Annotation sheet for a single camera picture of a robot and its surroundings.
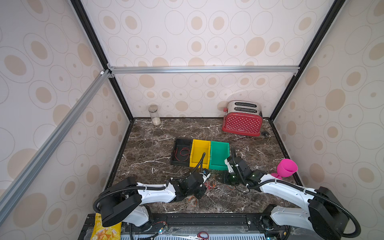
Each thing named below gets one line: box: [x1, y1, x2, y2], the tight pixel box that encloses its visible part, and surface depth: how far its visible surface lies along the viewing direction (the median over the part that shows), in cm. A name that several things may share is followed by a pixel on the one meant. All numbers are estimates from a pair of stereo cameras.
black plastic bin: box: [170, 137, 193, 167], surface depth 100 cm
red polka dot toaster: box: [222, 100, 263, 137], surface depth 105 cm
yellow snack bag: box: [90, 212, 122, 240], surface depth 70 cm
